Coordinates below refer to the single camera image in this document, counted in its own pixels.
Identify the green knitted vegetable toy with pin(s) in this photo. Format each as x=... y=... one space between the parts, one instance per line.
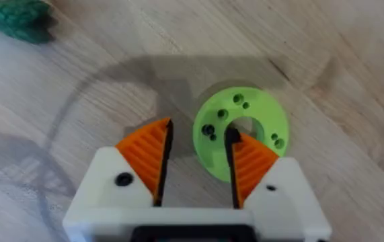
x=17 y=18

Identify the green disc with holes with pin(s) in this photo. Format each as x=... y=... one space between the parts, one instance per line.
x=255 y=111

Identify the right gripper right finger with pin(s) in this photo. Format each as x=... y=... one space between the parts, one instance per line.
x=262 y=174

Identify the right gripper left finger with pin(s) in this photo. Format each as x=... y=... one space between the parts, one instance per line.
x=138 y=168

